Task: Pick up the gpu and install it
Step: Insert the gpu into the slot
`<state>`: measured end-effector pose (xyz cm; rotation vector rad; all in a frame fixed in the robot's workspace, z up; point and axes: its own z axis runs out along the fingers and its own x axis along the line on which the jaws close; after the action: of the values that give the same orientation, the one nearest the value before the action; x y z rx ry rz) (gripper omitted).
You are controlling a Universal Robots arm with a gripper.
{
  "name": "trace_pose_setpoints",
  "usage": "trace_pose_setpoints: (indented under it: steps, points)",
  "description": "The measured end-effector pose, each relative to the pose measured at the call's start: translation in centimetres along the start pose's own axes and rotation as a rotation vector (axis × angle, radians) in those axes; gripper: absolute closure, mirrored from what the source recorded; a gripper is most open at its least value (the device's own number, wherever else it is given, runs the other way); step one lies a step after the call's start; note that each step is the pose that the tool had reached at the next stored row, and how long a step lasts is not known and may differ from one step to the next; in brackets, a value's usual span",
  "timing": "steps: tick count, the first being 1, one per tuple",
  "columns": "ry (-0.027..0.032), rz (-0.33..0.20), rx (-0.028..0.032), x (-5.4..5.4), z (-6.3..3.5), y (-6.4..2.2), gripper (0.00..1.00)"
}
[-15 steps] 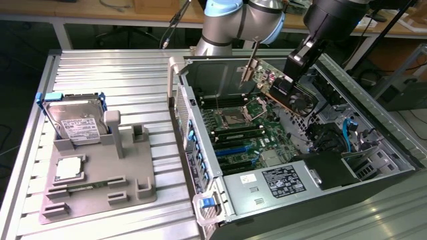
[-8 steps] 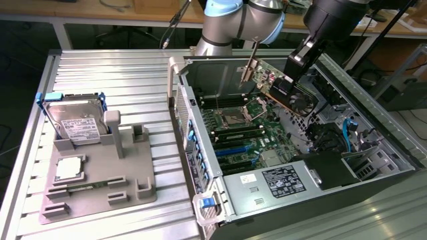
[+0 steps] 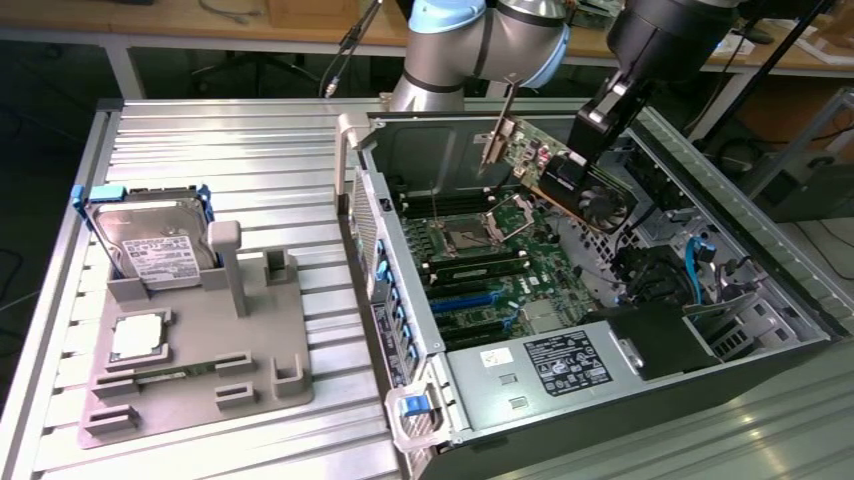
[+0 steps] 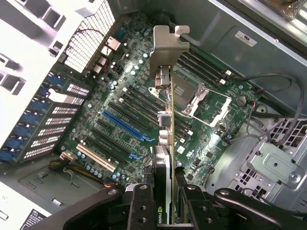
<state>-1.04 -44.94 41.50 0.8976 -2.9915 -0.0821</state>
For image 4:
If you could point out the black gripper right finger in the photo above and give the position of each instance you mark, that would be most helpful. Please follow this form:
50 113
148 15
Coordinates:
199 210

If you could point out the metal socket cover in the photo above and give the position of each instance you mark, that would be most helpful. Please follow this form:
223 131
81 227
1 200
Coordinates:
200 97

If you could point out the green motherboard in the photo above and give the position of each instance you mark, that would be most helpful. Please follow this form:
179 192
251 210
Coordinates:
211 143

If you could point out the white PCI slot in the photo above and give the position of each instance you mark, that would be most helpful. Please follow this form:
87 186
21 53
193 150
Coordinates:
96 157

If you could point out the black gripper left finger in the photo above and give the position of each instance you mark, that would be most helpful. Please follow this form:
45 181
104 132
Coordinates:
141 210

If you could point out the blue expansion slot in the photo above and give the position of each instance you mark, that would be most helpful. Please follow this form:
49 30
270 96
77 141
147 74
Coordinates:
124 124

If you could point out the open black PC case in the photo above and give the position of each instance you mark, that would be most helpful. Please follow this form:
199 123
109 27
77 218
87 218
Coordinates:
216 24

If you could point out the grey power supply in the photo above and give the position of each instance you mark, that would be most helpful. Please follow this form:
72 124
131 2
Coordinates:
60 189

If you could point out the coin battery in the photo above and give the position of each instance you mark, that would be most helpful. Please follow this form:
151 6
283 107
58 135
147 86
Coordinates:
241 100

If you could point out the CPU socket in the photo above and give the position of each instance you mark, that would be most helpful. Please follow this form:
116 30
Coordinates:
184 93

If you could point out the grey metal disk bay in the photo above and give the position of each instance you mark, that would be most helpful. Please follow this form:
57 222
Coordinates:
275 163

